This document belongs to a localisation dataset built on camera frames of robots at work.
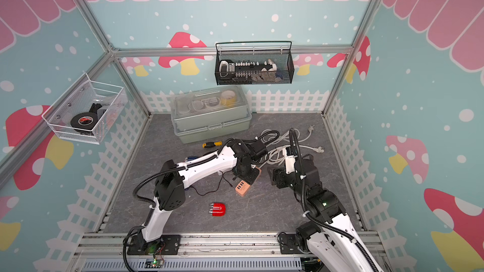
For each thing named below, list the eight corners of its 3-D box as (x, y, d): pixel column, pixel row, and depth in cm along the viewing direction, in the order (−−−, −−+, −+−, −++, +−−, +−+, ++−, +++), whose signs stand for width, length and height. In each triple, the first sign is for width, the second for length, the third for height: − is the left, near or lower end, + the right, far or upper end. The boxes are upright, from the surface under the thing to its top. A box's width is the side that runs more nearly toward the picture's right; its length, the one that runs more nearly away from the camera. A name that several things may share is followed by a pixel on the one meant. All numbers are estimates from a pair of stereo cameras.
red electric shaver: (209, 216, 83) (208, 214, 81) (211, 205, 86) (209, 203, 84) (225, 216, 83) (224, 214, 81) (226, 205, 86) (225, 203, 84)
